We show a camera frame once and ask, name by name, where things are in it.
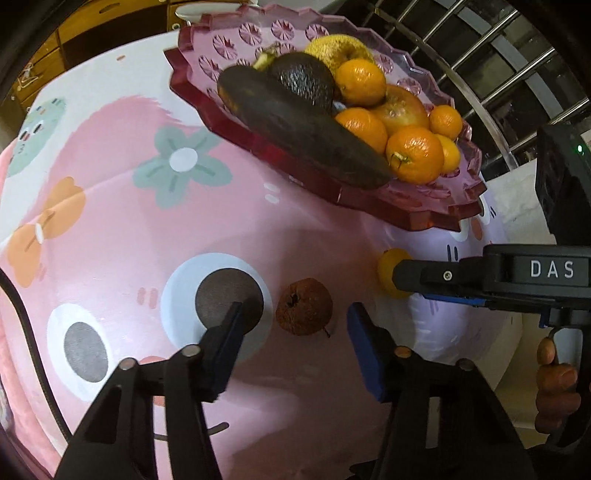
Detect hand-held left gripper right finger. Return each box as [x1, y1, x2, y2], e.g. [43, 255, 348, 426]
[347, 302, 539, 480]

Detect dark avocado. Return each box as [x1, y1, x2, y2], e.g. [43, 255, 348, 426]
[268, 52, 335, 114]

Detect shrivelled brown fruit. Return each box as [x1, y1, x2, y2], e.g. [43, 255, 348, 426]
[276, 278, 334, 337]

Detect blackened banana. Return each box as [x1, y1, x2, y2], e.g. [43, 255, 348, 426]
[217, 44, 395, 190]

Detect red apple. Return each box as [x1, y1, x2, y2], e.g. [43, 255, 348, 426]
[369, 84, 430, 137]

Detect yellow apple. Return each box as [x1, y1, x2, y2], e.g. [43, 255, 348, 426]
[305, 34, 375, 77]

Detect pink blanket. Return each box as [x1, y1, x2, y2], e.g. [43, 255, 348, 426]
[0, 323, 58, 478]

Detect wooden cabinet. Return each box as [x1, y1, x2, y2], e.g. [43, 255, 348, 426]
[9, 0, 183, 104]

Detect pink scalloped plastic plate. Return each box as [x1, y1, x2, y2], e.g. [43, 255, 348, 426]
[164, 4, 488, 232]

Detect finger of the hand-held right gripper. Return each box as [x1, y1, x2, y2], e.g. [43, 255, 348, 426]
[392, 256, 485, 296]
[422, 293, 551, 329]

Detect metal window grille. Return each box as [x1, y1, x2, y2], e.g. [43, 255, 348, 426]
[360, 0, 591, 172]

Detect large orange tangerine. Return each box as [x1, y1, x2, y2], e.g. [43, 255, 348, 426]
[385, 126, 445, 184]
[335, 59, 387, 107]
[335, 107, 389, 155]

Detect small orange tangerine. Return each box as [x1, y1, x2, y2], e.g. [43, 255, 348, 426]
[436, 134, 461, 175]
[377, 248, 414, 298]
[429, 104, 463, 140]

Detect person's right hand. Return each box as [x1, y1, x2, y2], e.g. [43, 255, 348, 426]
[536, 337, 581, 435]

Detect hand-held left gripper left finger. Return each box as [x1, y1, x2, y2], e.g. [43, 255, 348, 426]
[54, 301, 245, 480]

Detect printed cartoon tablecloth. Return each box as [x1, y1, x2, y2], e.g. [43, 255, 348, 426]
[0, 30, 555, 467]

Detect black cable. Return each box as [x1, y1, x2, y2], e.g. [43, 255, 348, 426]
[0, 268, 72, 441]

